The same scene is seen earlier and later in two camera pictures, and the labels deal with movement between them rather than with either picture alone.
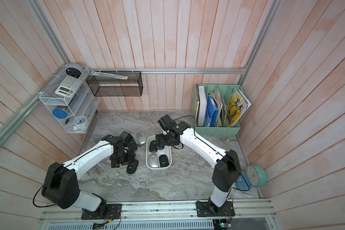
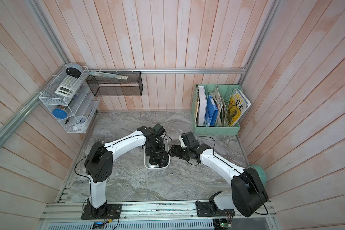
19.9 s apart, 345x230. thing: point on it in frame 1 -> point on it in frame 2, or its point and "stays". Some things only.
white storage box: x=156 y=158 stays
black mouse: x=132 y=166 -> x=164 y=160
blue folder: x=211 y=112 stays
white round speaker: x=74 y=70 stays
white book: x=203 y=107 stays
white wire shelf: x=67 y=99 stays
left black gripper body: x=122 y=157 -> x=155 y=147
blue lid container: x=60 y=113 stays
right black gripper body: x=165 y=140 -> x=183 y=153
